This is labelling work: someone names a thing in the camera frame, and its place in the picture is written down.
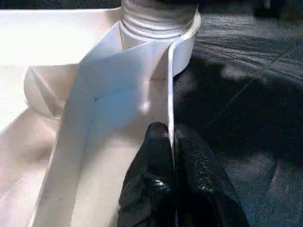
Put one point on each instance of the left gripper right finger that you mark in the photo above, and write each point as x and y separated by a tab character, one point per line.
208	189

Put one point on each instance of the white plastic table leg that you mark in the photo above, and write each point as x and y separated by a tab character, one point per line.
158	14

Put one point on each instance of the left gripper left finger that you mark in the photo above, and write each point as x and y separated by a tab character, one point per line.
149	189

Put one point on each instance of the white plastic table top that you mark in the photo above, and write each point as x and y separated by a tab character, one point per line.
47	47

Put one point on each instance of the black work mat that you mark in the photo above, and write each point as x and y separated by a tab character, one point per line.
246	118

